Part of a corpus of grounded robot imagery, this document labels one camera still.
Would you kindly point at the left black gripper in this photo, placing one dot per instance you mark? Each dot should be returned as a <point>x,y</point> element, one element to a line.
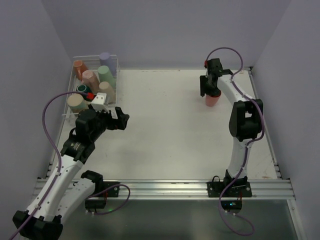
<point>116,120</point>

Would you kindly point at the dark green ceramic mug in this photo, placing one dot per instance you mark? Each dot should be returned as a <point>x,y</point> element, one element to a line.
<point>85,92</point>

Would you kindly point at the orange plastic cup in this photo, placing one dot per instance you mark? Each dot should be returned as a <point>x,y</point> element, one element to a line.
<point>79,67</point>

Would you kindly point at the light green plastic cup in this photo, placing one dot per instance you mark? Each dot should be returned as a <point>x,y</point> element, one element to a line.
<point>105,75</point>

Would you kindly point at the cream painted ceramic mug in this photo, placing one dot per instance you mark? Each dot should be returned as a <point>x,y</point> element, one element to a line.
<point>77,103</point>

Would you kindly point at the beige plastic cup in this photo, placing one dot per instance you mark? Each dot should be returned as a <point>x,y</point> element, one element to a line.
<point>105,87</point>

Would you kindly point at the light pink plastic cup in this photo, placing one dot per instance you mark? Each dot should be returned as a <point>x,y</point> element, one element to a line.
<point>90,79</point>

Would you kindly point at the lavender plastic cup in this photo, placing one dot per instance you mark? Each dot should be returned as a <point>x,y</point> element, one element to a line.
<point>106,59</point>

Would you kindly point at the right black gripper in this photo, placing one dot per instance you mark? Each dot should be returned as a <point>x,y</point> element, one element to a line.
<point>208,86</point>

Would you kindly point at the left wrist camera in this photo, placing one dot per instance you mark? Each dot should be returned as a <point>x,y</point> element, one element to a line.
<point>100,102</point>

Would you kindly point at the right black controller box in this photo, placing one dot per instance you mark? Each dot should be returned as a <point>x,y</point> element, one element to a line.
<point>232,206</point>

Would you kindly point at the white wire dish rack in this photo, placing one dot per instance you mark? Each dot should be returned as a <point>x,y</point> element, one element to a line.
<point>96,73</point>

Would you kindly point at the aluminium mounting rail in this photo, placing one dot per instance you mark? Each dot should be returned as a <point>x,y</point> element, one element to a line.
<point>261,189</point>

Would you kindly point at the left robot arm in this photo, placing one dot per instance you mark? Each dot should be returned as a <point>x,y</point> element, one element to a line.
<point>45,216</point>

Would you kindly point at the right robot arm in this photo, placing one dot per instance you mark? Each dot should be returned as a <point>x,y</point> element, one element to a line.
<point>245,123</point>

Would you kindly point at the left black controller box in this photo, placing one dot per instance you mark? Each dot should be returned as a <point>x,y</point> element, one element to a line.
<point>92,205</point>

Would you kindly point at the black controller box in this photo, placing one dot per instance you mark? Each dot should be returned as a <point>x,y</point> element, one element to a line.
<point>92,205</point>
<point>232,206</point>

